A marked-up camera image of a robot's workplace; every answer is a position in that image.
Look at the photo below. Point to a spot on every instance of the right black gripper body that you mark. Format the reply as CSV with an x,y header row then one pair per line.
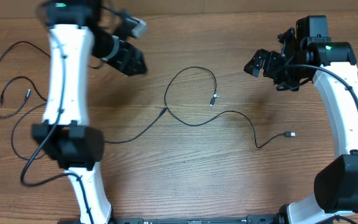
x,y
283,71

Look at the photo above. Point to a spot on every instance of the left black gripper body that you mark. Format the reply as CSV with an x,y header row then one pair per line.
x,y
123,59

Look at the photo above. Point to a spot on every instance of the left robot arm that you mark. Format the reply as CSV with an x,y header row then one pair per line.
x,y
65,134

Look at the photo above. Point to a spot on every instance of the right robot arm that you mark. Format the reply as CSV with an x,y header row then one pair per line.
x,y
309,55

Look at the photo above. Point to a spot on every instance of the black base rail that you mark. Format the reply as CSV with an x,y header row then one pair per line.
x,y
194,221

